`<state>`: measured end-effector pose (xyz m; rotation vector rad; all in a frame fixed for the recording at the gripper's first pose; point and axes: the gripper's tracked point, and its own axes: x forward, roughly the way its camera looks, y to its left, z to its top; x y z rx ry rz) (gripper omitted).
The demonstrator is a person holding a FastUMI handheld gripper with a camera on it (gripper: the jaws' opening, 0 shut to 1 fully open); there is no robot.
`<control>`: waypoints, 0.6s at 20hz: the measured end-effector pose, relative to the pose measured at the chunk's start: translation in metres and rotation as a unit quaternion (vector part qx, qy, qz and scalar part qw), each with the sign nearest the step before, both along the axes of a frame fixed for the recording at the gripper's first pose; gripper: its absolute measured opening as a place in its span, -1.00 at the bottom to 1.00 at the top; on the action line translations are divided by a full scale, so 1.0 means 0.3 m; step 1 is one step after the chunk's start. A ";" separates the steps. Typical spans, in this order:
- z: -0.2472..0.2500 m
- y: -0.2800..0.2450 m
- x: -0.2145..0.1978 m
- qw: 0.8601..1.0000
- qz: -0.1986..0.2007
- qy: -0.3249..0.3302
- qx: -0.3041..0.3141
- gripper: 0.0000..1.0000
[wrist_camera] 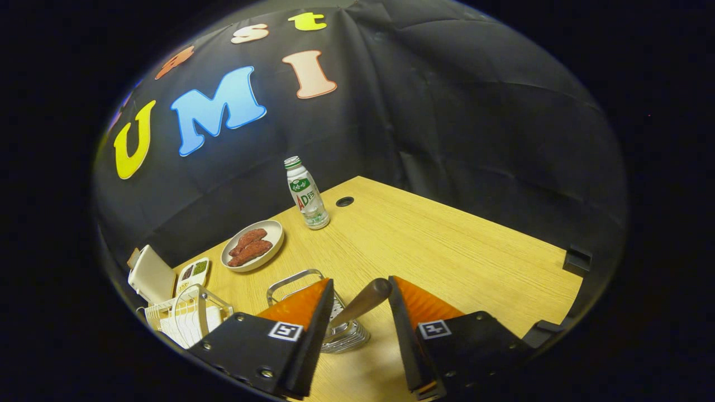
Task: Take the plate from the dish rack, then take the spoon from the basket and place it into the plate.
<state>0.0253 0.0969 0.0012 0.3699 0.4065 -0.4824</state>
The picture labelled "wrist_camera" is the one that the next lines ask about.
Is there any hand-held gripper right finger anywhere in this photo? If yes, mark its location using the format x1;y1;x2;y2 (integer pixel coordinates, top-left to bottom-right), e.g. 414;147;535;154
388;275;531;401

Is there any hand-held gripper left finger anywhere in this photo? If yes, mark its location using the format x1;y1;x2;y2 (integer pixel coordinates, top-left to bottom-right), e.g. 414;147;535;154
187;277;336;400

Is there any metal wire basket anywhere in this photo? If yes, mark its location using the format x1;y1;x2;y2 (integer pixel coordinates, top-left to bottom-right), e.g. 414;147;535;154
266;269;371;354

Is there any spoon with brown wooden handle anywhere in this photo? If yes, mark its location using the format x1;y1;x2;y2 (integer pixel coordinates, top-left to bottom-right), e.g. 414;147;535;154
330;278;393;330

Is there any white wire dish rack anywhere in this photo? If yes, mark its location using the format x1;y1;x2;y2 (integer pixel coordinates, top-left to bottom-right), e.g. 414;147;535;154
137;284;235;351

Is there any beige plate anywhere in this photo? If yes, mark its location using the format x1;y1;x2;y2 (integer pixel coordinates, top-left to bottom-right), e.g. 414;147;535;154
221;219;285;273

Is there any red meat piece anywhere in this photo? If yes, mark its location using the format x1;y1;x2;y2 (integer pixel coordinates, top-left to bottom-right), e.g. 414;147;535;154
228;228;268;257
227;240;274;267

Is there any white divided tray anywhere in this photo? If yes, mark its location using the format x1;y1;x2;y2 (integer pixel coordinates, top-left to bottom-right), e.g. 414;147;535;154
175;257;211;296

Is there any black table edge clamp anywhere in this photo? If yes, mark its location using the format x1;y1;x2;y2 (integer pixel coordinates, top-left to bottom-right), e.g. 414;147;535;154
522;318;576;350
563;245;593;278

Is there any white drink bottle green cap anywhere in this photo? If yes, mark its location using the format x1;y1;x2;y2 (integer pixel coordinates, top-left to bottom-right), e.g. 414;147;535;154
284;156;331;231

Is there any white drip tray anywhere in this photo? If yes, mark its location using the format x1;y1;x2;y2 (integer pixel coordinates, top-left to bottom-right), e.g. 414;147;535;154
159;304;224;350

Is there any white toaster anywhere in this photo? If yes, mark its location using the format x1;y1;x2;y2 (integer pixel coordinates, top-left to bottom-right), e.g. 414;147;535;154
127;245;177;305

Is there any black backdrop cloth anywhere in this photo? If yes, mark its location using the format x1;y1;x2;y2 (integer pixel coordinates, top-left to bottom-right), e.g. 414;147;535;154
92;0;629;291

